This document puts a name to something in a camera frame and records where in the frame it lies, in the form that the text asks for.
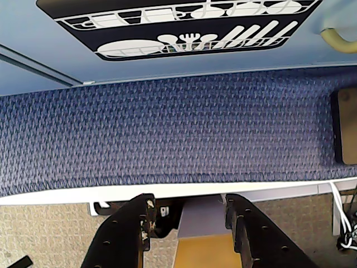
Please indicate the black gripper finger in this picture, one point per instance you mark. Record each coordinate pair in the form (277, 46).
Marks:
(120, 237)
(265, 243)

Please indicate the gray and yellow block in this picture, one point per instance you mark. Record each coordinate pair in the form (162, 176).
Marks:
(205, 223)

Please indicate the wooden board with black edge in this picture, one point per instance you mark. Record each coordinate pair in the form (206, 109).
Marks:
(348, 125)

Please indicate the black dish rack picture panel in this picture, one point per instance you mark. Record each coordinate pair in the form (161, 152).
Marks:
(83, 33)

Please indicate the blue toy kitchen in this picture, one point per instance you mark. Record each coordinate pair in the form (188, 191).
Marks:
(28, 28)

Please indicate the white bracket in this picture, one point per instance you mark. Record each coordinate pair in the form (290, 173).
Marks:
(92, 208)

